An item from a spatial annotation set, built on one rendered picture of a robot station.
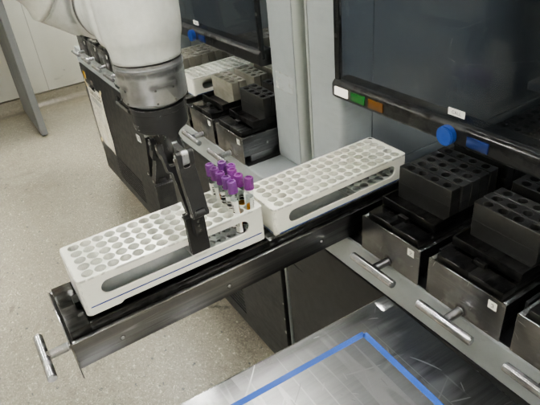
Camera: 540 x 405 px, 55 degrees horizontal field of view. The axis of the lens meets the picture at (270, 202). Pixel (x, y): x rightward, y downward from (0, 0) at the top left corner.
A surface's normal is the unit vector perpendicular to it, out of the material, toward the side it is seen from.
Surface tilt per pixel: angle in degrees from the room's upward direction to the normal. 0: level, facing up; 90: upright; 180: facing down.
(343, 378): 0
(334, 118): 90
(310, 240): 90
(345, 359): 0
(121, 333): 90
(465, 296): 90
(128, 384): 0
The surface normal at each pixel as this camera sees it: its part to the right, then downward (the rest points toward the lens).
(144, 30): 0.33, 0.55
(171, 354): -0.09, -0.84
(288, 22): -0.83, 0.36
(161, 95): 0.54, 0.41
